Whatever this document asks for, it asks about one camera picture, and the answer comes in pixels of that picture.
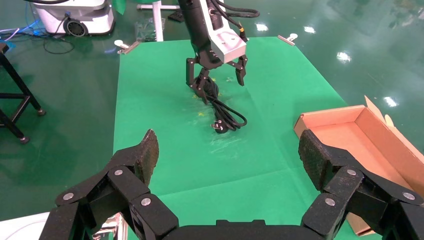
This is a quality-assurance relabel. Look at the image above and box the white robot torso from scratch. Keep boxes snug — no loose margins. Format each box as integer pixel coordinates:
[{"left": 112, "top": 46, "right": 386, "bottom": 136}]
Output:
[{"left": 0, "top": 211, "right": 51, "bottom": 240}]

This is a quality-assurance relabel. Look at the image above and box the white table leg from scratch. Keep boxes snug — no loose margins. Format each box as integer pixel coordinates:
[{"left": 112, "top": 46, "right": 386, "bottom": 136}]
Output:
[{"left": 136, "top": 0, "right": 181, "bottom": 42}]

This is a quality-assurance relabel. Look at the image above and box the open brown cardboard box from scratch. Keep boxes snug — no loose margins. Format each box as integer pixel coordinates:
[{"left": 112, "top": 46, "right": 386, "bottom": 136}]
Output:
[{"left": 293, "top": 95, "right": 424, "bottom": 237}]

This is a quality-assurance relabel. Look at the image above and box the silver binder clip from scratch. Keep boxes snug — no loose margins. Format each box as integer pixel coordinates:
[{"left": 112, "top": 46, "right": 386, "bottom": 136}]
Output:
[
  {"left": 114, "top": 39, "right": 140, "bottom": 56},
  {"left": 277, "top": 33, "right": 299, "bottom": 47}
]

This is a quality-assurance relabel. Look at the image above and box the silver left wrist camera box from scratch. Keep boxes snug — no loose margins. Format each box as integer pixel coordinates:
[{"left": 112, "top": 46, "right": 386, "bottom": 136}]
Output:
[{"left": 202, "top": 0, "right": 248, "bottom": 64}]

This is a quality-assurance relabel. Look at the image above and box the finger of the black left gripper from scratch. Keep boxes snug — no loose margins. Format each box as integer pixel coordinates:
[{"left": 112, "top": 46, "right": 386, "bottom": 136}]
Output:
[
  {"left": 228, "top": 54, "right": 249, "bottom": 87},
  {"left": 185, "top": 56, "right": 213, "bottom": 105}
]

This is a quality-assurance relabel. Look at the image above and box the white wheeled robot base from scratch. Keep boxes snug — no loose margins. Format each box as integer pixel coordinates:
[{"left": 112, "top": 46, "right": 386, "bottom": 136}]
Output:
[{"left": 33, "top": 0, "right": 116, "bottom": 37}]

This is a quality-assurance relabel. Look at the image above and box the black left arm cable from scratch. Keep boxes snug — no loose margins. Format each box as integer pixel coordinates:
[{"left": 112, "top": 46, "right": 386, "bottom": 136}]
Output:
[{"left": 208, "top": 0, "right": 261, "bottom": 42}]

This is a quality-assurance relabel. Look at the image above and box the black ribbed mat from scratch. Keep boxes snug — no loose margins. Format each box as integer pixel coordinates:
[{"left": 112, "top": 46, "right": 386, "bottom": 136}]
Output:
[{"left": 167, "top": 8, "right": 185, "bottom": 23}]

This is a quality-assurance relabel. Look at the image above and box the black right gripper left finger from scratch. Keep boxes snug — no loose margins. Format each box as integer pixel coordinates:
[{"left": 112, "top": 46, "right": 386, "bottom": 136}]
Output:
[{"left": 39, "top": 129, "right": 180, "bottom": 240}]

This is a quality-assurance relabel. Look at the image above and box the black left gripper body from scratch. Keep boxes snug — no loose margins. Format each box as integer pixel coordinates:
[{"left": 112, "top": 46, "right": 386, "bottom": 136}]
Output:
[{"left": 178, "top": 0, "right": 229, "bottom": 70}]

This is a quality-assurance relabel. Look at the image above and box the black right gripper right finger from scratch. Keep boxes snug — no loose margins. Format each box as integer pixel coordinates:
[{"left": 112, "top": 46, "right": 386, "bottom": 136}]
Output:
[{"left": 298, "top": 129, "right": 424, "bottom": 240}]

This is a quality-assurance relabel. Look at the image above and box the clear plastic bag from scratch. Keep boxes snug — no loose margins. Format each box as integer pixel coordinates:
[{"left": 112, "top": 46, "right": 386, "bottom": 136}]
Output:
[{"left": 134, "top": 20, "right": 157, "bottom": 43}]

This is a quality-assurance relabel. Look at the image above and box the green covered table top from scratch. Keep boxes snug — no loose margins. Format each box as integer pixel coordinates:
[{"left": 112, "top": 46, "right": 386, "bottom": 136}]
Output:
[{"left": 110, "top": 0, "right": 127, "bottom": 16}]

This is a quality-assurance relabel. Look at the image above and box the green table cloth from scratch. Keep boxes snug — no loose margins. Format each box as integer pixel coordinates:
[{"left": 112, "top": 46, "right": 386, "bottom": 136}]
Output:
[{"left": 112, "top": 36, "right": 385, "bottom": 240}]

